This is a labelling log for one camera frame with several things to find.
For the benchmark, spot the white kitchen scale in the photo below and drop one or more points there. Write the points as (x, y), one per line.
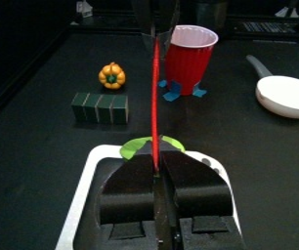
(78, 201)

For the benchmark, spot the dark green striped box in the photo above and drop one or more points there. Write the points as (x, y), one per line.
(100, 108)

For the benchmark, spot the white background stand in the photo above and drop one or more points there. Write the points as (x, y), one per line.
(286, 13)

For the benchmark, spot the orange toy bell pepper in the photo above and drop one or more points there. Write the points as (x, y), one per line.
(112, 76)

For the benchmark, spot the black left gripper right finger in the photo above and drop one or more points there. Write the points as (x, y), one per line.
(202, 192)

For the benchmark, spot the green toy starfruit half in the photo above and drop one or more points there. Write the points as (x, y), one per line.
(130, 148)

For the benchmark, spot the red plastic cup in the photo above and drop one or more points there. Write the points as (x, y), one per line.
(189, 62)

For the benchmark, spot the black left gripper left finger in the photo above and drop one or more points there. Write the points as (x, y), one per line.
(126, 192)

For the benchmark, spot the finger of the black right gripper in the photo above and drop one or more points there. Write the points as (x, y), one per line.
(168, 19)
(144, 19)

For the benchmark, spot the small white background object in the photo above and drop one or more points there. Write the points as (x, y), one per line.
(84, 8)

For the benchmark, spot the blue tape piece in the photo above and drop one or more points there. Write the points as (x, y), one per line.
(198, 92)
(172, 94)
(162, 83)

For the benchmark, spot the dark background bin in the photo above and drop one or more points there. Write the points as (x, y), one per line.
(210, 13)

